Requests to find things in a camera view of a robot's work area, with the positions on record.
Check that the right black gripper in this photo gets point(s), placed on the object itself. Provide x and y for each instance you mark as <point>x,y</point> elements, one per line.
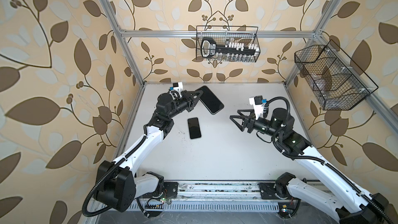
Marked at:
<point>251,120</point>

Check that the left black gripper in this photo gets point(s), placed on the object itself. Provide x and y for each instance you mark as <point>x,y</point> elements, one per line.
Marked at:
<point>188,100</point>

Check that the black phone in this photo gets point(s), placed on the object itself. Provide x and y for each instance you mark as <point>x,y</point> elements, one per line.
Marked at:
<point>210,100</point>

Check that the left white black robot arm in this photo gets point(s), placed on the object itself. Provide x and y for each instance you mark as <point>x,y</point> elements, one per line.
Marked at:
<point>116,185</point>

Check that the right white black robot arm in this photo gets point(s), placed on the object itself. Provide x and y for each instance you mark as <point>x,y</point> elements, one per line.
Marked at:
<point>346,202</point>

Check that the black smartphone on table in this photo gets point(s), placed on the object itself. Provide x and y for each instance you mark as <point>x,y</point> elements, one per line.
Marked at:
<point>194,128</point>

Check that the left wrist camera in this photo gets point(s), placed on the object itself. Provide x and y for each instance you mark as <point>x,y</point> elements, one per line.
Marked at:
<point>177,87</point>

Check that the back wire basket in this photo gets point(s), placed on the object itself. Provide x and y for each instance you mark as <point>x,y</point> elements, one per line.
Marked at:
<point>243,34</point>

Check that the wire basket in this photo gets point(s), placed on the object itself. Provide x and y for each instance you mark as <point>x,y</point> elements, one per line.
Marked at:
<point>338,82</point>
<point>243,34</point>

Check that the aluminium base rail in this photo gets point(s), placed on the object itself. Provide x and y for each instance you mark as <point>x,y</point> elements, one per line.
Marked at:
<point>199,196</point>

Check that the right wire basket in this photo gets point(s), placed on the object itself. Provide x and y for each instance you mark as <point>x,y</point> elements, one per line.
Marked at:
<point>338,82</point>

